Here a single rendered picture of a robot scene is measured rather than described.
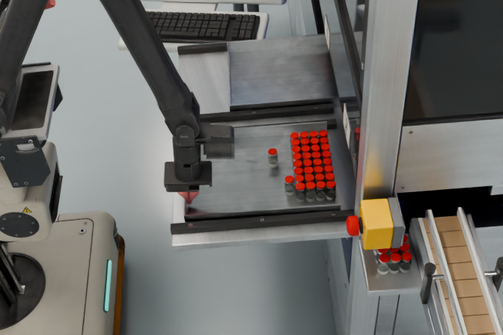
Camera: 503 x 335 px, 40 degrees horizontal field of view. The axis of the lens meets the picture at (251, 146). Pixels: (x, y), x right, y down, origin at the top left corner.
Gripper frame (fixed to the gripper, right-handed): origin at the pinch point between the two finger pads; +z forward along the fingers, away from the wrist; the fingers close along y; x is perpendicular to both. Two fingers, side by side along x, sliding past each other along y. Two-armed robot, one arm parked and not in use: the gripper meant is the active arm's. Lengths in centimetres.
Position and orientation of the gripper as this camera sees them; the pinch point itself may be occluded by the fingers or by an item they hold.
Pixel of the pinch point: (189, 199)
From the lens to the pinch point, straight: 155.9
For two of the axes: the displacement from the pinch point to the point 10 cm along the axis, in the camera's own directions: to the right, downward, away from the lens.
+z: -0.3, 7.0, 7.2
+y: 10.0, -0.2, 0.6
